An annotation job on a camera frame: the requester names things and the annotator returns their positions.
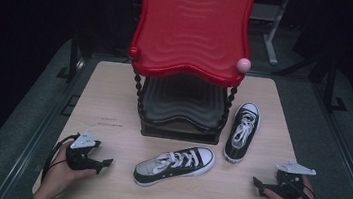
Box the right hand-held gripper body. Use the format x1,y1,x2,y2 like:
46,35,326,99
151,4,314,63
272,158,318,199

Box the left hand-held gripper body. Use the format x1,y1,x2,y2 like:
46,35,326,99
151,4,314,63
64,128,103,173

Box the black and white canvas sneaker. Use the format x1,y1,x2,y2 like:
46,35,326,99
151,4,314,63
131,138,217,195
222,99,263,167

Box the red and black shoe rack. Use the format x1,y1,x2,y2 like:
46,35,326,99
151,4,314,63
118,0,260,149

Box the person's left hand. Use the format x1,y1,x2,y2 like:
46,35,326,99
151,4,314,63
33,137,102,199

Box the black metal stand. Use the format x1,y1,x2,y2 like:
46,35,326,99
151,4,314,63
310,58,353,115
55,29,89,85

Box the grey metal stand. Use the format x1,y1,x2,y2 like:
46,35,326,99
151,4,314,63
244,0,292,67

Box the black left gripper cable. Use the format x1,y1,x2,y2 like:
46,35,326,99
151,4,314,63
41,130,80,184

